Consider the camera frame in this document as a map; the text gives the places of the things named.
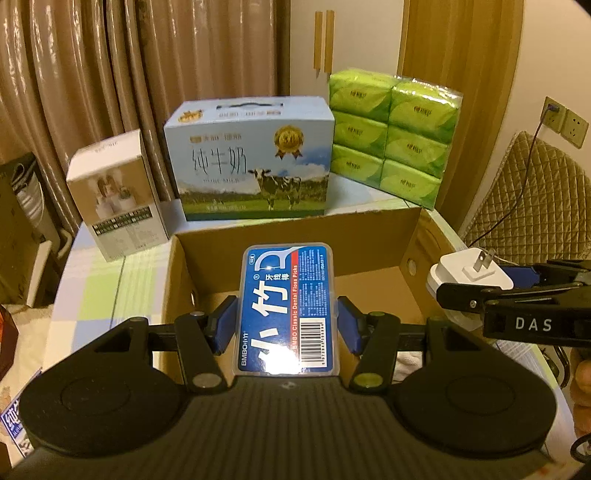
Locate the white product box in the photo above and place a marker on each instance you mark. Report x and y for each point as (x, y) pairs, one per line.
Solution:
(115, 194)

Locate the quilted chair cover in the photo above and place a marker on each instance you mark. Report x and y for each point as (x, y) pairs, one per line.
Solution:
(535, 198)

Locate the milk carton with blue print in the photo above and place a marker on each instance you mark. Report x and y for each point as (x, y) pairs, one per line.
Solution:
(11, 429)

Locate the white furniture rail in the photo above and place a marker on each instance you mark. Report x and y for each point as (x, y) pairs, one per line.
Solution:
(53, 254)

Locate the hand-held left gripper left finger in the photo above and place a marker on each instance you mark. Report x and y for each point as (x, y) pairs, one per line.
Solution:
(225, 325)

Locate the stack of metal pots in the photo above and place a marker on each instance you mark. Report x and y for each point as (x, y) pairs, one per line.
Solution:
(27, 194)

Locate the white charger plug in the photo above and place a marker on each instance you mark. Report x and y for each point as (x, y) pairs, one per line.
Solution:
(461, 270)

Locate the dark red wooden box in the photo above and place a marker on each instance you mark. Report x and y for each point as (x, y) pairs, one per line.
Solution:
(7, 341)

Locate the blue milk carton case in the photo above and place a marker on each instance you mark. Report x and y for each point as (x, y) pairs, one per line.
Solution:
(221, 138)

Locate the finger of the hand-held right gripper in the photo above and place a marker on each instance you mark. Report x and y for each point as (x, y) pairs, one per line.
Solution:
(461, 295)
(524, 276)

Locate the person's right hand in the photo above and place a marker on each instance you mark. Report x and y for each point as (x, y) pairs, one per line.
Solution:
(582, 392)

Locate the brown cardboard box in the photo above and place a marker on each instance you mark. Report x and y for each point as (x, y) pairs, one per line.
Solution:
(369, 249)

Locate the dark brown cardboard carton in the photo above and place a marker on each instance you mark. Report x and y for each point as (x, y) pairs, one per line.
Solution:
(18, 258)

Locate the blue dental floss box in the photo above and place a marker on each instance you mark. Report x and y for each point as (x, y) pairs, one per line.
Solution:
(286, 314)

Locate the green tissue multipack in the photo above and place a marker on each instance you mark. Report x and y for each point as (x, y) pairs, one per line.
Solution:
(397, 134)

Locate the wall socket with plug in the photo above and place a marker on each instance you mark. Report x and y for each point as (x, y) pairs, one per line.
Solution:
(553, 113)

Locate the empty wall socket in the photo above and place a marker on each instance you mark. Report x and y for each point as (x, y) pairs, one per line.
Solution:
(576, 129)

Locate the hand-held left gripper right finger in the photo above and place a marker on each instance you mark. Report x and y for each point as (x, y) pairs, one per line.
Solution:
(347, 325)

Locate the beige curtain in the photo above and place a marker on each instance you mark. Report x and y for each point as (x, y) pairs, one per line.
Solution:
(92, 69)

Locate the wooden door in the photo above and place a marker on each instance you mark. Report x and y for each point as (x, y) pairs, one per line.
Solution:
(461, 46)

